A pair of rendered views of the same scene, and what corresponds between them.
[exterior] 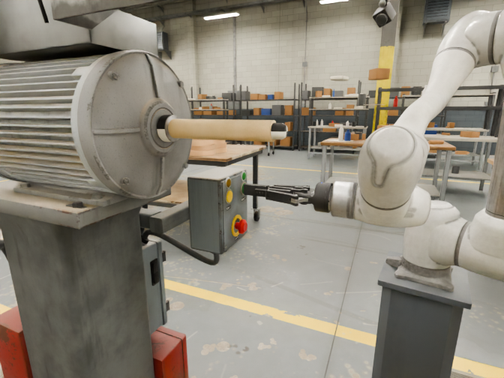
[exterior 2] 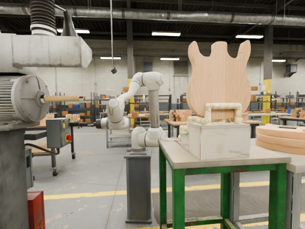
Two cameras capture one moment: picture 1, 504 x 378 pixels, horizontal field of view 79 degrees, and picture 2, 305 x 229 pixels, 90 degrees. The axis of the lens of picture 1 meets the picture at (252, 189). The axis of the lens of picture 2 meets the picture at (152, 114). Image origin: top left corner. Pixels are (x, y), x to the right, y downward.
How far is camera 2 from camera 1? 0.52 m
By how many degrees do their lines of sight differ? 31
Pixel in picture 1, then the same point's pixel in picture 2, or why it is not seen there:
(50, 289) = not seen: outside the picture
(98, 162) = (21, 107)
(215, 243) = (58, 143)
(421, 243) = (135, 141)
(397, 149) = (114, 104)
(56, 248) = not seen: outside the picture
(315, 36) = (100, 72)
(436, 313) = (142, 163)
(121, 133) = (29, 98)
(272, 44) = (77, 73)
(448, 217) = (141, 131)
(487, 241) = (150, 135)
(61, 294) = not seen: outside the picture
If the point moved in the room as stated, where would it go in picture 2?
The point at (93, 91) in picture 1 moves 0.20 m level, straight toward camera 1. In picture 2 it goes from (21, 86) to (37, 81)
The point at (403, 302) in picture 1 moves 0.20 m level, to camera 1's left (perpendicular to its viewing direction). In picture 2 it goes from (132, 162) to (112, 166)
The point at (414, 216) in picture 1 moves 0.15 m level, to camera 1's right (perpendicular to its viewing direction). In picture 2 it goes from (124, 124) to (142, 123)
